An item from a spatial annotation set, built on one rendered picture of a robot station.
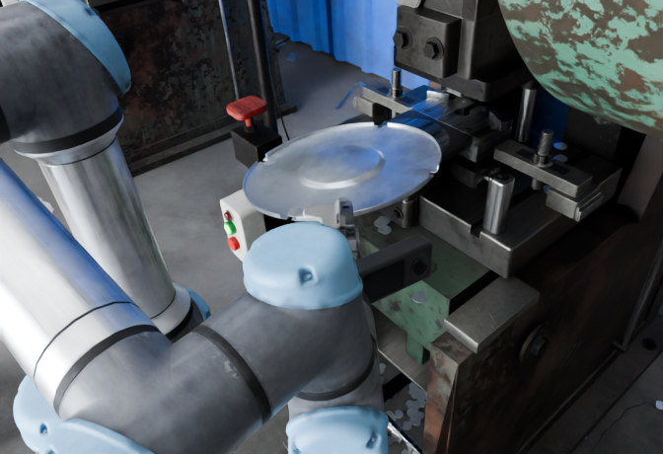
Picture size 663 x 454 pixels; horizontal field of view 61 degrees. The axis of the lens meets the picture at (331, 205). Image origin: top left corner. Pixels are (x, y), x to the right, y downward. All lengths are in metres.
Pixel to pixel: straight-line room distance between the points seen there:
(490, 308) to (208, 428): 0.56
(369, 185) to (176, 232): 1.37
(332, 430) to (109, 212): 0.38
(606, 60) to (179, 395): 0.34
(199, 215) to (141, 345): 1.75
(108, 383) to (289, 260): 0.13
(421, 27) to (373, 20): 2.01
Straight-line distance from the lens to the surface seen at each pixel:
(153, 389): 0.34
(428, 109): 0.99
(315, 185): 0.77
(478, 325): 0.81
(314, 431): 0.42
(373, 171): 0.77
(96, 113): 0.62
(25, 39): 0.60
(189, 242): 1.99
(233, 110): 1.08
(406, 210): 0.90
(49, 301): 0.39
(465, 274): 0.86
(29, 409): 0.79
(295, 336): 0.36
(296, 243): 0.37
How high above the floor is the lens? 1.25
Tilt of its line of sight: 38 degrees down
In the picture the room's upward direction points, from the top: 4 degrees counter-clockwise
